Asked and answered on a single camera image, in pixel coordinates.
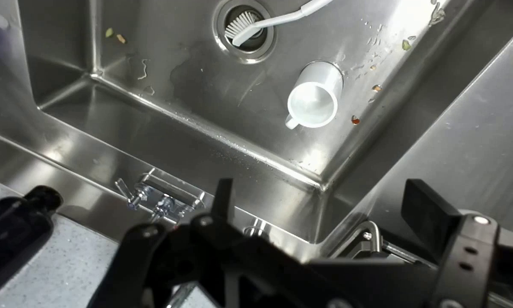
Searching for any white dish brush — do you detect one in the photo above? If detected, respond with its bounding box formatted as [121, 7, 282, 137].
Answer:
[222, 0, 335, 48]

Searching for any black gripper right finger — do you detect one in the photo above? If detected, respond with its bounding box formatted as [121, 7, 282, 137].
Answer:
[400, 178, 513, 308]

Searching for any black handle object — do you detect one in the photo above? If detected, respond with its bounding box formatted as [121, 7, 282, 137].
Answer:
[0, 185, 65, 298]

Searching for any small green food scrap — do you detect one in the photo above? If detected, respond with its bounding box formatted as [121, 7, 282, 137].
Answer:
[103, 26, 128, 46]

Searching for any chrome faucet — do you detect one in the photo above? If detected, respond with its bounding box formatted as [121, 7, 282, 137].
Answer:
[113, 166, 209, 226]

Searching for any stainless steel sink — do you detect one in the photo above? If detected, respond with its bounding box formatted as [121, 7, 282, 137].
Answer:
[0, 0, 513, 258]

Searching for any white plastic cup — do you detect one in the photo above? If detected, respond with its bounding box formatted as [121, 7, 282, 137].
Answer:
[282, 60, 345, 132]

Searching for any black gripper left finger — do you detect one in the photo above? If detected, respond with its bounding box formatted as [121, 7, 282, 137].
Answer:
[91, 178, 304, 308]

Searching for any round metal sink drain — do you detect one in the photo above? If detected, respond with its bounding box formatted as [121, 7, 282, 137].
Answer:
[212, 0, 277, 65]

